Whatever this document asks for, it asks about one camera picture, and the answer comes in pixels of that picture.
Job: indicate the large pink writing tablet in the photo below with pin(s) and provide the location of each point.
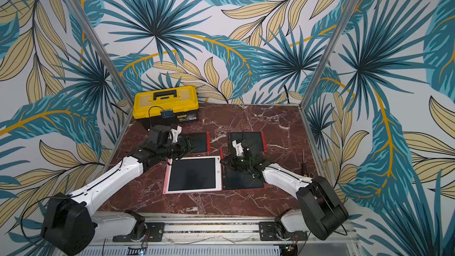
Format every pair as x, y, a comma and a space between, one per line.
193, 175

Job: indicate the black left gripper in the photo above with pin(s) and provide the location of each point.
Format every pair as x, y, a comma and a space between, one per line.
184, 150

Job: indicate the red stylus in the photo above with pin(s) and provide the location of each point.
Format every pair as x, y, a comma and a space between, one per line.
264, 142

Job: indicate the black yellow screwdriver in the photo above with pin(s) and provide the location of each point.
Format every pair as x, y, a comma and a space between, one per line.
304, 164

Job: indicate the red tablet right back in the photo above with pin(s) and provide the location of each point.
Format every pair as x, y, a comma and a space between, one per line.
252, 139

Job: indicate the red tablet right front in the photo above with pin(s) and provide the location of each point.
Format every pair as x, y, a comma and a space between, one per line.
233, 180

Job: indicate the red tablet centre back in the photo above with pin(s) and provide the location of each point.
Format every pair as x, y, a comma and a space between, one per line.
199, 142

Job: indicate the red tablet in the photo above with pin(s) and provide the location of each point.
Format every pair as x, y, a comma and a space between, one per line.
252, 139
233, 180
199, 142

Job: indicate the yellow black toolbox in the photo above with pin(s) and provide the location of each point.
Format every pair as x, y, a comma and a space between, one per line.
166, 107

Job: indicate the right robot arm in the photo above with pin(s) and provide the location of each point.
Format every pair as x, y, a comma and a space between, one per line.
321, 212

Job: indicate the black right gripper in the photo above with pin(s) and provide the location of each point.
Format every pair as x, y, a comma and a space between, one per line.
236, 157

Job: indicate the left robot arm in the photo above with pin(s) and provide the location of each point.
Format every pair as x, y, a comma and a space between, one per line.
70, 224

